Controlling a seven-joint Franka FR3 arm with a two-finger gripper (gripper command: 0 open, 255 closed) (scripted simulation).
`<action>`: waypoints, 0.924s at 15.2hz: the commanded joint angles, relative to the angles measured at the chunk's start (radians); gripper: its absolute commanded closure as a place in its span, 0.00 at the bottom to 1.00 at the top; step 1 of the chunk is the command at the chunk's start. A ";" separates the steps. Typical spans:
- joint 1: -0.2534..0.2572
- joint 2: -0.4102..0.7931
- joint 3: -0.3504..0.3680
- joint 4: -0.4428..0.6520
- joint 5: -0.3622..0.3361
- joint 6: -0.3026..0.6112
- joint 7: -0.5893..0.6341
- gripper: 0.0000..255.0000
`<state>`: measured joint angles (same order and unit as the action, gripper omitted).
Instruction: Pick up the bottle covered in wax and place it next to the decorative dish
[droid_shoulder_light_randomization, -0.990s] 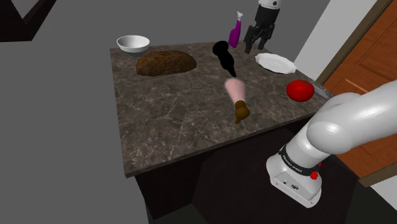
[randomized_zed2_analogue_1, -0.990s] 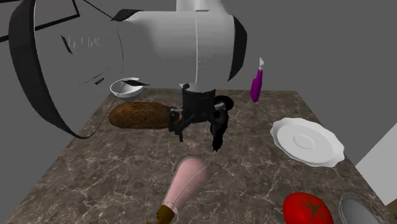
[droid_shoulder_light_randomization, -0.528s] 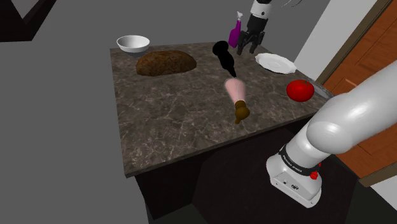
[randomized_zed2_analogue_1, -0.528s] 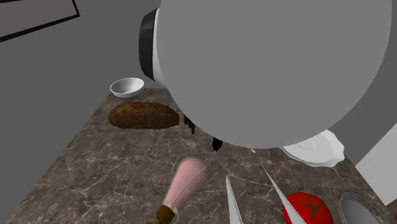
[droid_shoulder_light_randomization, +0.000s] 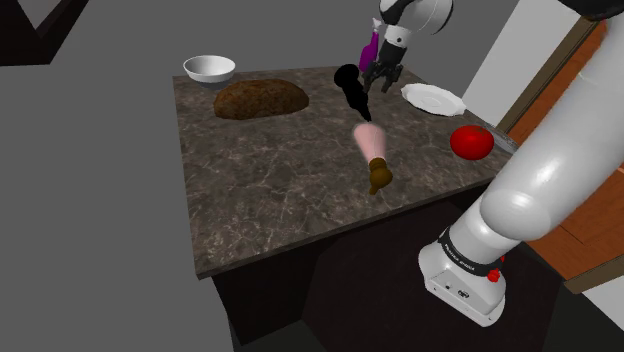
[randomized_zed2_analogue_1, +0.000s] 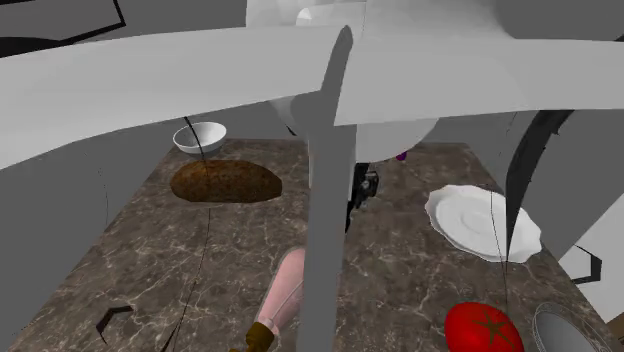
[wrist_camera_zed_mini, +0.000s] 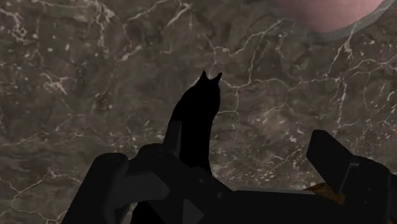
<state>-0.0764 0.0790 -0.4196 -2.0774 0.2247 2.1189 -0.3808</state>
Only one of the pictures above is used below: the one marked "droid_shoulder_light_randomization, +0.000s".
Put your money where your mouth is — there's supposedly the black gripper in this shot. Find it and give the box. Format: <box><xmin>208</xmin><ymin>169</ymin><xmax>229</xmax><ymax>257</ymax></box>
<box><xmin>362</xmin><ymin>40</ymin><xmax>407</xmax><ymax>94</ymax></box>

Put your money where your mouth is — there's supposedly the purple spray bottle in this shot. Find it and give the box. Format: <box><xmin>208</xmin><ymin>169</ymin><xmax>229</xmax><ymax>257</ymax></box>
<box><xmin>358</xmin><ymin>17</ymin><xmax>384</xmax><ymax>74</ymax></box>

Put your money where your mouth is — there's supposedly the black bottle-shaped object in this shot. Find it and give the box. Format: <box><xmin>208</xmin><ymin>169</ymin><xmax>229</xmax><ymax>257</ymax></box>
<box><xmin>333</xmin><ymin>63</ymin><xmax>373</xmax><ymax>124</ymax></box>

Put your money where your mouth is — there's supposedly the white plate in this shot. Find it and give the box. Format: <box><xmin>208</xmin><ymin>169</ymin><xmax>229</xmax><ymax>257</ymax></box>
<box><xmin>400</xmin><ymin>82</ymin><xmax>468</xmax><ymax>118</ymax></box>

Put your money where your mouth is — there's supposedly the red tomato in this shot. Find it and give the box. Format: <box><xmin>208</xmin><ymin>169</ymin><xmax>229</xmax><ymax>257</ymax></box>
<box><xmin>449</xmin><ymin>125</ymin><xmax>496</xmax><ymax>162</ymax></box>

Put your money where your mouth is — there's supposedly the brown bread loaf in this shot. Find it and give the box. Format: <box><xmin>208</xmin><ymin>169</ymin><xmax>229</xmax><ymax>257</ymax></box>
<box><xmin>213</xmin><ymin>78</ymin><xmax>310</xmax><ymax>121</ymax></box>

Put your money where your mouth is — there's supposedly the white bowl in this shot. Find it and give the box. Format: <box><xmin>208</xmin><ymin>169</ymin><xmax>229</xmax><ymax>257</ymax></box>
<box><xmin>183</xmin><ymin>54</ymin><xmax>237</xmax><ymax>85</ymax></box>

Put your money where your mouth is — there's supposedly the orange wooden door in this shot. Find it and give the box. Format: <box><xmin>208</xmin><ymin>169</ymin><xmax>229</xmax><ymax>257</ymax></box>
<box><xmin>496</xmin><ymin>14</ymin><xmax>624</xmax><ymax>296</ymax></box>

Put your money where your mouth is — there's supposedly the pink brush with brown handle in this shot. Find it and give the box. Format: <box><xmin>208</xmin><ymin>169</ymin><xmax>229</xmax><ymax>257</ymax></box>
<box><xmin>352</xmin><ymin>122</ymin><xmax>394</xmax><ymax>196</ymax></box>

